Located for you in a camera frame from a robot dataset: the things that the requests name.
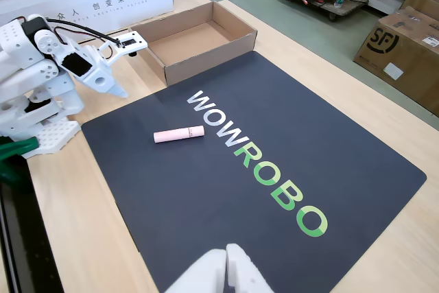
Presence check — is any pink tube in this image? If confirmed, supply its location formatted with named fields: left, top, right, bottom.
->
left=152, top=125, right=206, bottom=145

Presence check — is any SF cardboard shipping box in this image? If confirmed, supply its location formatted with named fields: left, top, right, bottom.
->
left=353, top=6, right=439, bottom=117

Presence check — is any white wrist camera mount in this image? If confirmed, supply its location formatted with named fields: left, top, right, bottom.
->
left=98, top=30, right=150, bottom=66

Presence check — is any white perforated base plate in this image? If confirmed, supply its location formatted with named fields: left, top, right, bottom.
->
left=20, top=119, right=82, bottom=161

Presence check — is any black aluminium rail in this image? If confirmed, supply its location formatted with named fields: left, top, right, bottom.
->
left=0, top=162, right=64, bottom=293

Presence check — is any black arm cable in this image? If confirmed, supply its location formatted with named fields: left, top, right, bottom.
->
left=44, top=18, right=123, bottom=47

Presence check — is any dark WOWROBO mat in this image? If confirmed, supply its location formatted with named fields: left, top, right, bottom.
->
left=81, top=50, right=428, bottom=293

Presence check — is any green clamp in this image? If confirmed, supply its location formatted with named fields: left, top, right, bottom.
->
left=0, top=136, right=39, bottom=184

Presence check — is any open cardboard box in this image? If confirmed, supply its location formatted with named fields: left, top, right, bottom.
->
left=128, top=0, right=258, bottom=87

